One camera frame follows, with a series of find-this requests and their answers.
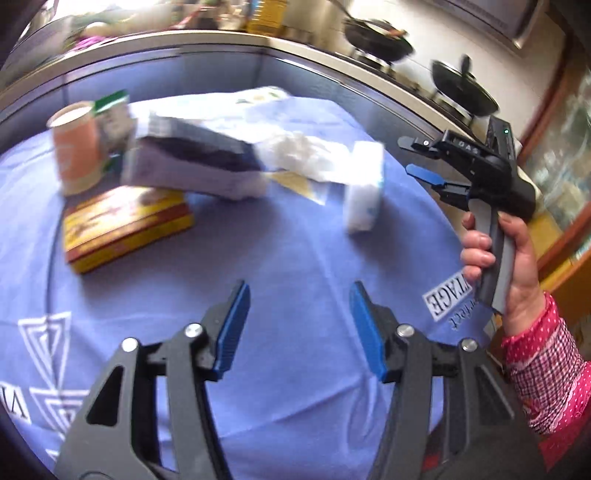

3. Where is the orange paper cup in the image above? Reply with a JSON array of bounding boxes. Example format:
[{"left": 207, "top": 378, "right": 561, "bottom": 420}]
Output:
[{"left": 46, "top": 102, "right": 105, "bottom": 197}]

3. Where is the range hood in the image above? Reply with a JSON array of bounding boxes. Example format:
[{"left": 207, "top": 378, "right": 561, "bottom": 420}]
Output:
[{"left": 434, "top": 0, "right": 542, "bottom": 51}]

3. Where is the gas stove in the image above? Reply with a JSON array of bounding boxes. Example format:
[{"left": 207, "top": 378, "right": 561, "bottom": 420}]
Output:
[{"left": 353, "top": 48, "right": 446, "bottom": 104}]

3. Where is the yellow and red box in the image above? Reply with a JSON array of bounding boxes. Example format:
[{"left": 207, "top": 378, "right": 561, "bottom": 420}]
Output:
[{"left": 62, "top": 186, "right": 195, "bottom": 275}]

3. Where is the clear plastic bottle green label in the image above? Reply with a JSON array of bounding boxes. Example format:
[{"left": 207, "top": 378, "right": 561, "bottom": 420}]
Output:
[{"left": 93, "top": 90, "right": 134, "bottom": 171}]

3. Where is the white and purple packaging bag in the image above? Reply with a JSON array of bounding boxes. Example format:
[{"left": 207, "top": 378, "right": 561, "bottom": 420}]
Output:
[{"left": 121, "top": 113, "right": 269, "bottom": 201}]

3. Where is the white carton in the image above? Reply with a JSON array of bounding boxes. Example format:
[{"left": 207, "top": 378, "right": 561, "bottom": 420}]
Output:
[{"left": 344, "top": 141, "right": 386, "bottom": 234}]

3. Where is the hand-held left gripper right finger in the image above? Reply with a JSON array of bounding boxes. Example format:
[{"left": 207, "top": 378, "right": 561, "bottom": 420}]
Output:
[{"left": 348, "top": 281, "right": 548, "bottom": 480}]

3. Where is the blue printed tablecloth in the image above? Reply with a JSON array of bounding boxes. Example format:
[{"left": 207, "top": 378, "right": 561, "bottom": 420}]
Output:
[{"left": 0, "top": 95, "right": 491, "bottom": 480}]

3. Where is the wooden framed glass door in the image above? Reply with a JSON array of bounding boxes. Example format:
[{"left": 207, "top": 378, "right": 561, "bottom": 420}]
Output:
[{"left": 517, "top": 55, "right": 591, "bottom": 324}]

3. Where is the person's red clothing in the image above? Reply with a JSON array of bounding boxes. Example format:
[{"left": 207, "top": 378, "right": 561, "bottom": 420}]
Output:
[{"left": 538, "top": 425, "right": 591, "bottom": 480}]

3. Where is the person's right hand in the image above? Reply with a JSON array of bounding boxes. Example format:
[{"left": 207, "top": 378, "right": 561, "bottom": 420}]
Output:
[{"left": 462, "top": 212, "right": 548, "bottom": 339}]

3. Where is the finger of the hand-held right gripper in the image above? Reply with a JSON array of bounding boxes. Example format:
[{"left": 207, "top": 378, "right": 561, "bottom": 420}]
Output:
[
  {"left": 405, "top": 165, "right": 472, "bottom": 212},
  {"left": 398, "top": 136, "right": 446, "bottom": 160}
]

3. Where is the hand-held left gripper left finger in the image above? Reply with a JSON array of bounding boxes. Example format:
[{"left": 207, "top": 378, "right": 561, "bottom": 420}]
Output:
[{"left": 53, "top": 279, "right": 252, "bottom": 480}]

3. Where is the black pan with lid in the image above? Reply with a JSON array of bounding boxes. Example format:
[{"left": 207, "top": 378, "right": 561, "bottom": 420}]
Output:
[{"left": 431, "top": 54, "right": 502, "bottom": 118}]

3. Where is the white printed plastic bag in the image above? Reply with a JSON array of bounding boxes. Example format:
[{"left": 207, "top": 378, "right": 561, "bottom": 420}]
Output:
[{"left": 233, "top": 85, "right": 296, "bottom": 112}]

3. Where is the person's right forearm pink sleeve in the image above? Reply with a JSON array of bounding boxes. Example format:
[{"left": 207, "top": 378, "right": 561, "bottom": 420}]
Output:
[{"left": 501, "top": 293, "right": 591, "bottom": 437}]

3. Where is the yellow cooking oil bottle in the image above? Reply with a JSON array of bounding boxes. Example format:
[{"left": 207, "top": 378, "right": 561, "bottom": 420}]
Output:
[{"left": 247, "top": 0, "right": 284, "bottom": 34}]

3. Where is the black wok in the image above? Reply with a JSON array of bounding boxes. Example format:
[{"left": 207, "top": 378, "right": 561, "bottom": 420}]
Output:
[{"left": 328, "top": 0, "right": 415, "bottom": 64}]

